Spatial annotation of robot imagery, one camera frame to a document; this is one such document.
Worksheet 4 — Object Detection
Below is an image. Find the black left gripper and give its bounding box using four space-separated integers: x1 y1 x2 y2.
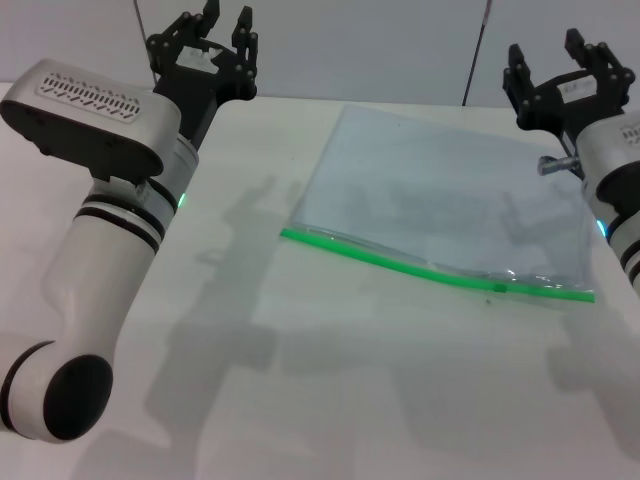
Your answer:
148 0 260 151

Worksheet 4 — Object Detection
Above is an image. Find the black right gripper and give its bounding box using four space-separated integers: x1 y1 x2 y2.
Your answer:
502 28 634 146

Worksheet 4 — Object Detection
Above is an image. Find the clear green-zip document bag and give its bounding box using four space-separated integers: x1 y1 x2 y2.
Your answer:
279 103 597 305

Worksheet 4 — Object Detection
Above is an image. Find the silver metal plug connector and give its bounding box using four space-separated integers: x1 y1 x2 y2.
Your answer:
537 155 579 176

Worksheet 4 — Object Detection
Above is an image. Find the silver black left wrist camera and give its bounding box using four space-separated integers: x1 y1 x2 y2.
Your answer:
0 58 182 182

